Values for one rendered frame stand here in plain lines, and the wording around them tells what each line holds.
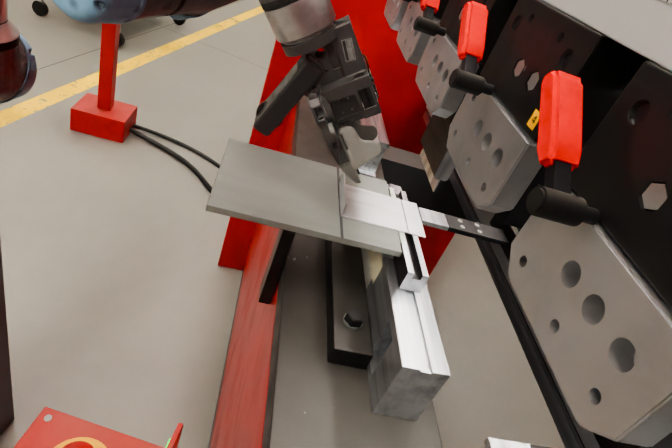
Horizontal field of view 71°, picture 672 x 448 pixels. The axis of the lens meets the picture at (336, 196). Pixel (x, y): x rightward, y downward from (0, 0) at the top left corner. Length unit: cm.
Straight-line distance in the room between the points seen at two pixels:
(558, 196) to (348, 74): 35
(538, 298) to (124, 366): 144
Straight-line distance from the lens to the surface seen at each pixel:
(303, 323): 67
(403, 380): 57
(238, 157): 71
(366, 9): 146
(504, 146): 42
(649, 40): 34
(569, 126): 31
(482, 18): 50
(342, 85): 57
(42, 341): 172
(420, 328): 60
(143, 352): 168
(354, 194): 71
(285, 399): 59
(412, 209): 74
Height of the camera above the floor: 136
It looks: 32 degrees down
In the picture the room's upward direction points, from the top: 22 degrees clockwise
